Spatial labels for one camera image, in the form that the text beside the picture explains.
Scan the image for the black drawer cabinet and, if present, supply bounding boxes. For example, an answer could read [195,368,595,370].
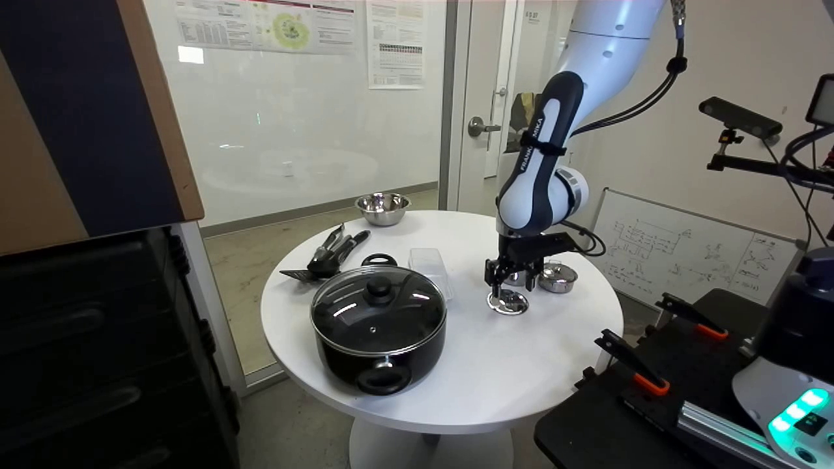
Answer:
[0,228,239,469]

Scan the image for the white whiteboard on floor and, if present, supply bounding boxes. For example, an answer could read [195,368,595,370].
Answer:
[595,187,801,305]

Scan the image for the black orange left clamp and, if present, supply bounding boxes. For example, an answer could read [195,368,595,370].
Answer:
[597,327,670,398]

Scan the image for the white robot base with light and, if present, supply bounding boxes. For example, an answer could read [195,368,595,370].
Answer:
[729,244,834,469]

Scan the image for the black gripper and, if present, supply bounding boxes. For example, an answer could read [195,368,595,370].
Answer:
[484,232,579,295]

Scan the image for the round silver pot lid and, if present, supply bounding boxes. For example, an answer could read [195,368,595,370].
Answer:
[487,290,530,314]

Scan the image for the silver metal bowl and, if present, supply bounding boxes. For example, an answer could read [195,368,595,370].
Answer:
[355,193,411,226]

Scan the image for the black camera on stand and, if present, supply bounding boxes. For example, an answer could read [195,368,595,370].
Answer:
[698,97,782,142]

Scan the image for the black kitchen utensils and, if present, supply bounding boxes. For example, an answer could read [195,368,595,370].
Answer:
[283,226,371,283]

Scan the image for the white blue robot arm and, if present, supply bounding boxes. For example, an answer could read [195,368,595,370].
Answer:
[484,0,689,300]

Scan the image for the black perforated mounting board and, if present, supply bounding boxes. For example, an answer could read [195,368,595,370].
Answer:
[533,290,795,469]

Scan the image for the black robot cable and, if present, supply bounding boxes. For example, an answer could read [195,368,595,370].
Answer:
[569,0,691,141]

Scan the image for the small silver pot with lid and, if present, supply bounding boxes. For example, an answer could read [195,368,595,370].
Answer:
[540,262,579,295]

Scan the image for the clear plastic container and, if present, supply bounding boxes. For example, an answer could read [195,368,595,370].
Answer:
[408,248,451,300]

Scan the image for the black orange clamp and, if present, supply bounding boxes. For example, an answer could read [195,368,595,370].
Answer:
[656,291,729,340]
[597,327,670,398]

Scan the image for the large black cooking pot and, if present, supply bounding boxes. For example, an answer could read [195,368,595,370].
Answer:
[311,253,445,395]

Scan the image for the black orange right clamp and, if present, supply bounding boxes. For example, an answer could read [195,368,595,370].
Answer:
[656,291,729,340]

